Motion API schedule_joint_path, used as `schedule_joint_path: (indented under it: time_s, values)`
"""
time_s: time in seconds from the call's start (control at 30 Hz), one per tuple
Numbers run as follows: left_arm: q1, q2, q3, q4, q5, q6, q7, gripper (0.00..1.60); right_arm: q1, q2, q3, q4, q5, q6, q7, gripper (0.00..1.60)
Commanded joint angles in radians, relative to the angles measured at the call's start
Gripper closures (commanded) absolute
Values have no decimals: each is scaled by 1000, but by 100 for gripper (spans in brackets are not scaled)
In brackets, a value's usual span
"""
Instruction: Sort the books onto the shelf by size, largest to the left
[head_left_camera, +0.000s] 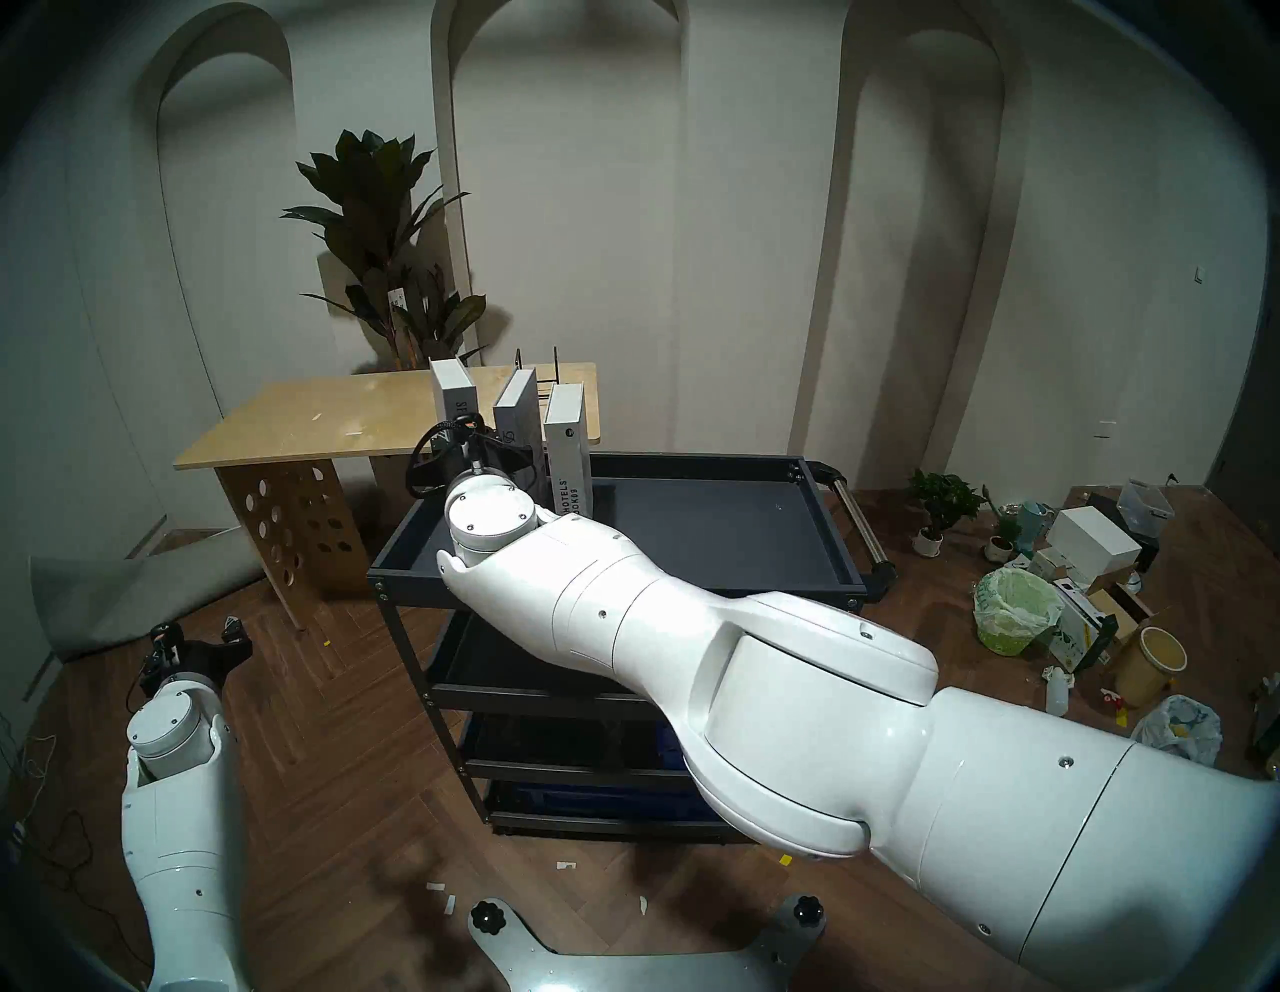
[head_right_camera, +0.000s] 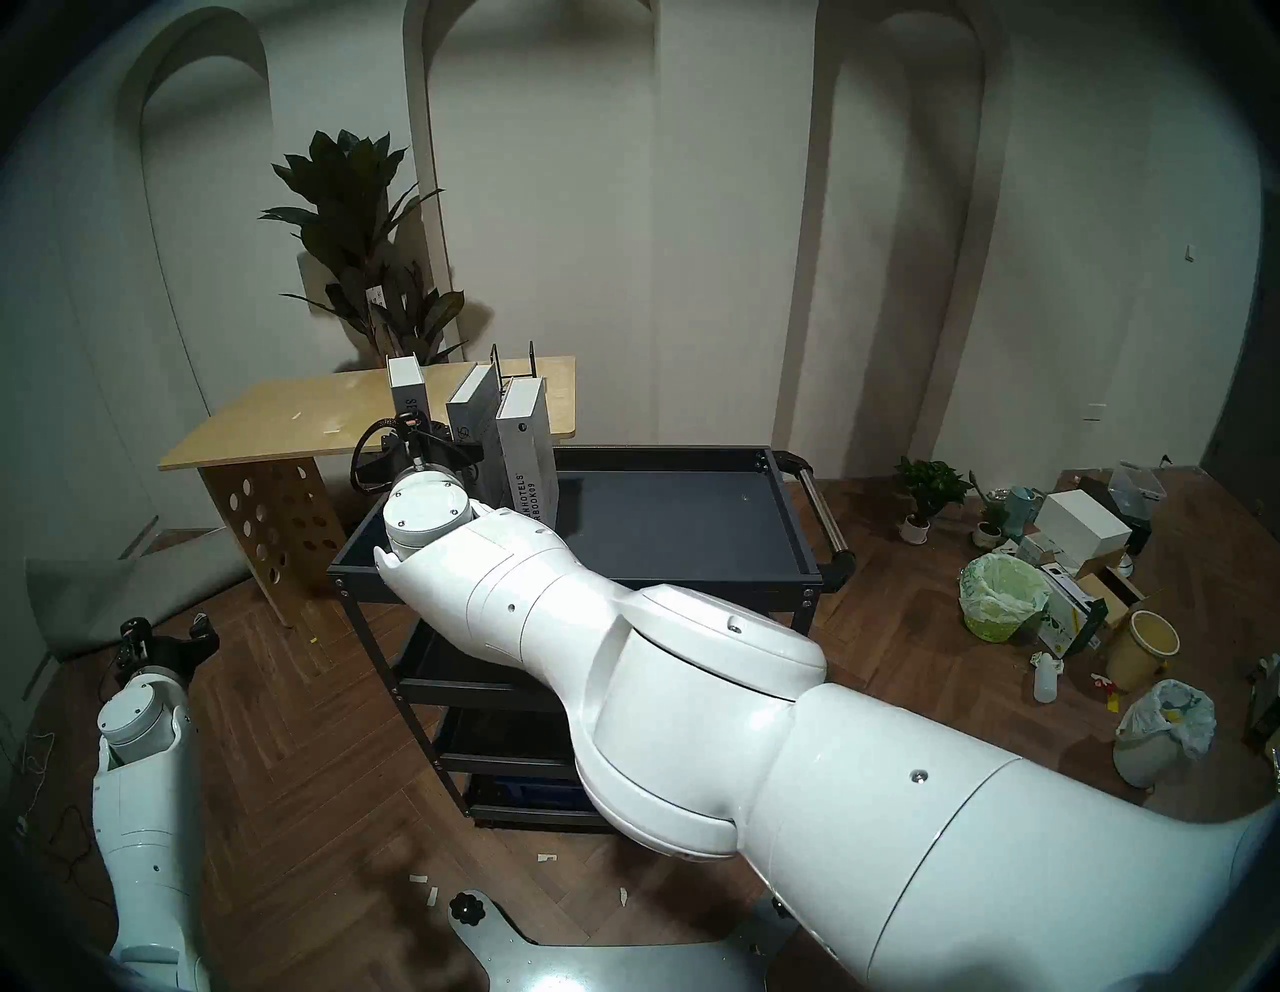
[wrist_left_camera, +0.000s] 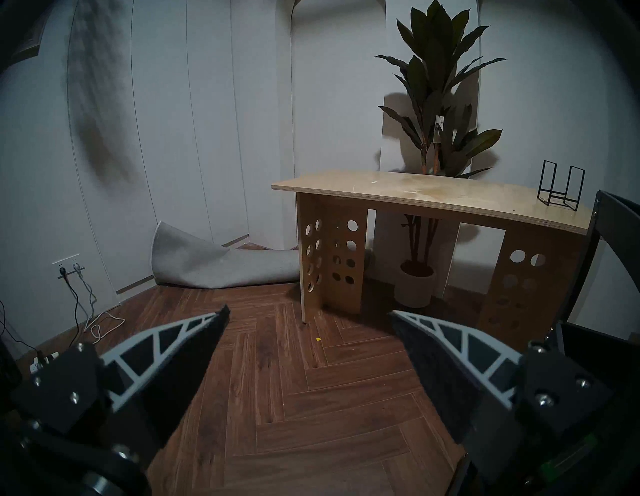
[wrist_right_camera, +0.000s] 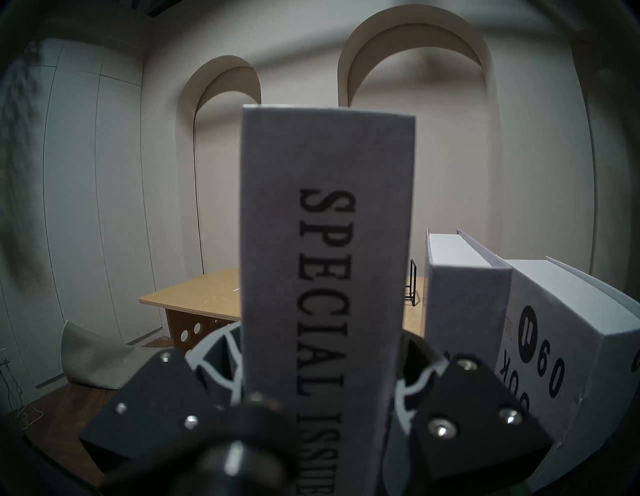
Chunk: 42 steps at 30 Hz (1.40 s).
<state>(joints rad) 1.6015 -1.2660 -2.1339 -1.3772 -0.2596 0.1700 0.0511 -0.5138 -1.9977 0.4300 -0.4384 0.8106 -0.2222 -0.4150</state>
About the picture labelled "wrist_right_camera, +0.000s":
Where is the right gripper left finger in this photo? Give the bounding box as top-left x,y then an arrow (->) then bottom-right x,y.
79,320 -> 246,473

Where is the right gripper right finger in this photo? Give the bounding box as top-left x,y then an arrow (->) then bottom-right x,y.
392,340 -> 555,483

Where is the grey Discontent book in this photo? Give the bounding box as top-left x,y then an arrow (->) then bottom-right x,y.
425,229 -> 513,371

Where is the tall grey Special Issue book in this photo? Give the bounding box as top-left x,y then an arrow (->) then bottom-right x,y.
240,105 -> 417,496

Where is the grey floor cushion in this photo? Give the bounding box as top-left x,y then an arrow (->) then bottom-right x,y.
60,320 -> 151,391

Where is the light wooden table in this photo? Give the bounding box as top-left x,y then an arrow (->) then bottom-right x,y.
139,267 -> 426,356

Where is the grey Designhotels Yearbook book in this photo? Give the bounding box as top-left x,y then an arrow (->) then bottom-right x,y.
495,256 -> 640,493

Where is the black wire bookend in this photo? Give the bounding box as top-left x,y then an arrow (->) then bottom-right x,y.
403,259 -> 420,307

